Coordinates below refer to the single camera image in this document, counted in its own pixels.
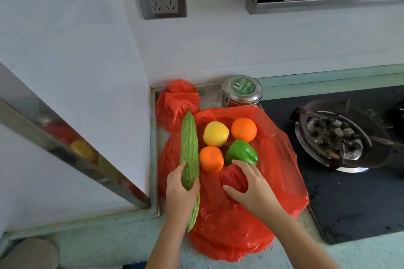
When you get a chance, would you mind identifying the person's right hand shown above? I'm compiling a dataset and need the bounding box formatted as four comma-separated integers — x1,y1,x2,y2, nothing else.
223,160,279,216

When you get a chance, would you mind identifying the person's left hand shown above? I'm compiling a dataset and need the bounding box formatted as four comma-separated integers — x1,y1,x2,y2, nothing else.
165,162,201,224

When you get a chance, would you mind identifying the red bell pepper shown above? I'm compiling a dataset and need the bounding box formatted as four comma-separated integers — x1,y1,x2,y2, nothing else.
220,165,249,194

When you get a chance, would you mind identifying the green bitter gourd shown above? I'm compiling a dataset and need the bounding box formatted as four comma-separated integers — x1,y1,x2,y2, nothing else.
179,105,201,233

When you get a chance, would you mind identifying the person's right forearm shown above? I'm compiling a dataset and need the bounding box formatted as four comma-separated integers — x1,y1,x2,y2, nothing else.
261,204,341,269

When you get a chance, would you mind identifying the person's left forearm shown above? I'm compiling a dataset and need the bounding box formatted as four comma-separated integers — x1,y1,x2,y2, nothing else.
145,214,190,269

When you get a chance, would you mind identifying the orange fruit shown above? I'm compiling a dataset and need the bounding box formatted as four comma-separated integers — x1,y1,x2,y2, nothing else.
231,117,258,143
198,146,225,174

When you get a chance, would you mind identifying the green bell pepper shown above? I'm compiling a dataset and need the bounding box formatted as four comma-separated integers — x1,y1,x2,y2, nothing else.
224,140,259,166

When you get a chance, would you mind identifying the large red plastic bag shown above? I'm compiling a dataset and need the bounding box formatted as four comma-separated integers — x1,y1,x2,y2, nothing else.
157,105,310,262

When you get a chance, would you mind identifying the yellow bell pepper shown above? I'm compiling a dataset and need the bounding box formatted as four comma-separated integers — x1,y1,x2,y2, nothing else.
203,121,230,148

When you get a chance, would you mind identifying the small crumpled red plastic bag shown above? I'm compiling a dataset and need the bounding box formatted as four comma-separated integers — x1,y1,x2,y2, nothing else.
155,79,201,133

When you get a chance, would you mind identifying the clear plastic container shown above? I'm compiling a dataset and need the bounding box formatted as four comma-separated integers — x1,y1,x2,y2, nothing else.
205,78,225,109

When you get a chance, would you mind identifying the glass jar with metal lid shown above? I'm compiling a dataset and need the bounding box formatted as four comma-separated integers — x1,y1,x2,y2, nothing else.
222,75,264,108

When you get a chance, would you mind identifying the black glass cooktop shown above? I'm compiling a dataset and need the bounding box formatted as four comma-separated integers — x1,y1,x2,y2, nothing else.
260,85,404,245

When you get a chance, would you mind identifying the gas burner with pan support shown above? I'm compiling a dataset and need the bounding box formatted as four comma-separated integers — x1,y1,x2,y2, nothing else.
289,99,394,174

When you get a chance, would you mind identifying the grey round object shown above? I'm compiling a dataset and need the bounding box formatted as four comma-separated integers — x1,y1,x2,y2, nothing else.
0,237,60,269

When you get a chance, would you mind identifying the metal window frame rail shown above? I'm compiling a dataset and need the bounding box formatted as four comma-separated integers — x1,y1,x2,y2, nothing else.
0,98,151,210

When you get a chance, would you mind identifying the grey wall socket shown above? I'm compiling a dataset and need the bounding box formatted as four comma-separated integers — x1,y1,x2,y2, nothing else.
136,0,187,20

